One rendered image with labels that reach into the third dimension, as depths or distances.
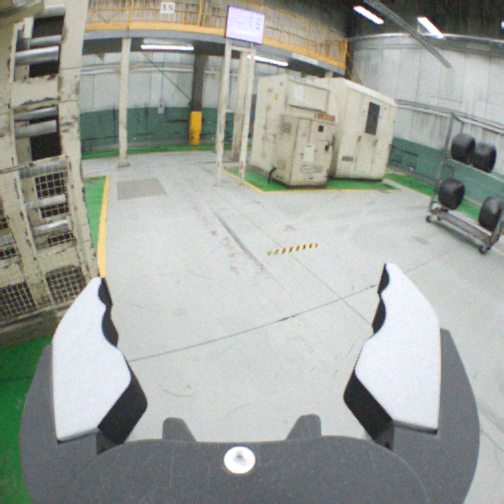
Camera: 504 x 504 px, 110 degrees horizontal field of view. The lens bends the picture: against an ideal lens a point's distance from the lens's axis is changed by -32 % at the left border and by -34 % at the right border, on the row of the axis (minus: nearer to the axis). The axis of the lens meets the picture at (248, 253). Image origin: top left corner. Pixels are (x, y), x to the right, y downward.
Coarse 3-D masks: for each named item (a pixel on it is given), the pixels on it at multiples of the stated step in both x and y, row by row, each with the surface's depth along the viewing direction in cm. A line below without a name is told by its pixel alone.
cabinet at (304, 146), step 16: (288, 128) 391; (304, 128) 380; (320, 128) 392; (336, 128) 407; (288, 144) 400; (304, 144) 395; (320, 144) 409; (288, 160) 409; (304, 160) 411; (320, 160) 425; (272, 176) 459; (288, 176) 417; (304, 176) 427; (320, 176) 443
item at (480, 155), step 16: (448, 128) 298; (464, 144) 283; (480, 144) 260; (464, 160) 296; (480, 160) 264; (448, 192) 327; (464, 192) 336; (448, 208) 343; (496, 208) 257; (464, 224) 338; (480, 224) 294; (496, 224) 290; (480, 240) 287; (496, 240) 293
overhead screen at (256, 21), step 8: (232, 8) 256; (240, 8) 260; (232, 16) 264; (240, 16) 268; (248, 16) 272; (256, 16) 276; (264, 16) 279; (232, 24) 271; (240, 24) 275; (248, 24) 279; (256, 24) 283; (232, 32) 278; (240, 32) 282; (248, 32) 286; (256, 32) 291; (240, 40) 292; (248, 40) 294; (256, 40) 298
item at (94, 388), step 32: (96, 288) 10; (64, 320) 8; (96, 320) 8; (64, 352) 7; (96, 352) 7; (64, 384) 6; (96, 384) 6; (128, 384) 6; (64, 416) 5; (96, 416) 5; (128, 416) 6
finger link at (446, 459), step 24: (456, 360) 6; (456, 384) 5; (456, 408) 4; (384, 432) 5; (408, 432) 4; (432, 432) 4; (456, 432) 4; (408, 456) 4; (432, 456) 4; (456, 456) 3; (432, 480) 3; (456, 480) 3
